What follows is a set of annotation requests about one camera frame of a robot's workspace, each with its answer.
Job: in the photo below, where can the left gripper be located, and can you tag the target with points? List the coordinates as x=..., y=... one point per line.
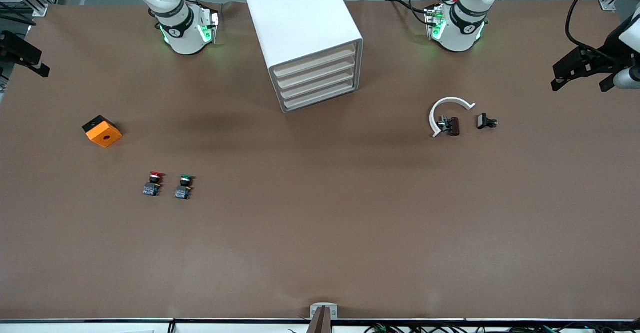
x=606, y=54

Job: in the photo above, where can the red push button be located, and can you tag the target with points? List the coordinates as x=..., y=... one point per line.
x=154, y=183

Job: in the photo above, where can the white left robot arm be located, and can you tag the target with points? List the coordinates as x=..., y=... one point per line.
x=457, y=33

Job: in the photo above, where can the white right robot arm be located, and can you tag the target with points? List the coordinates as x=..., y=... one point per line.
x=180, y=35

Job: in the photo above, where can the green push button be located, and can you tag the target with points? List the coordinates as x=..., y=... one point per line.
x=184, y=187

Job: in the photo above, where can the small black plastic part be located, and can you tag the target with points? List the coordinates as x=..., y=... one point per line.
x=484, y=121

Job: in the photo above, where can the orange box with black base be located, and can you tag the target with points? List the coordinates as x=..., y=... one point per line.
x=102, y=134

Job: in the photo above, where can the black clip with metal part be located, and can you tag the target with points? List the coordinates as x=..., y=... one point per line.
x=451, y=126

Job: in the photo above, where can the white curved plastic part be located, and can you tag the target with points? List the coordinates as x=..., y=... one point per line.
x=442, y=104

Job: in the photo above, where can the brown paper table cover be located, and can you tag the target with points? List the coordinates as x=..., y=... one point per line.
x=320, y=233

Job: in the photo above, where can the grey metal bracket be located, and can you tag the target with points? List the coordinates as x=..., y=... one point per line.
x=330, y=310

